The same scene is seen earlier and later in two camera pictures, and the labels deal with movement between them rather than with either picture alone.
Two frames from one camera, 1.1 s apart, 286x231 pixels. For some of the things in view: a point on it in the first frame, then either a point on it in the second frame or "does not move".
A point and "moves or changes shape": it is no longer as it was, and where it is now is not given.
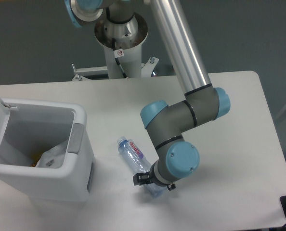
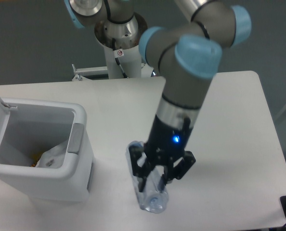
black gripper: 141,178 -> 166,140
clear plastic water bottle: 136,157 moves or changes shape
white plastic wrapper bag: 53,158 does not move
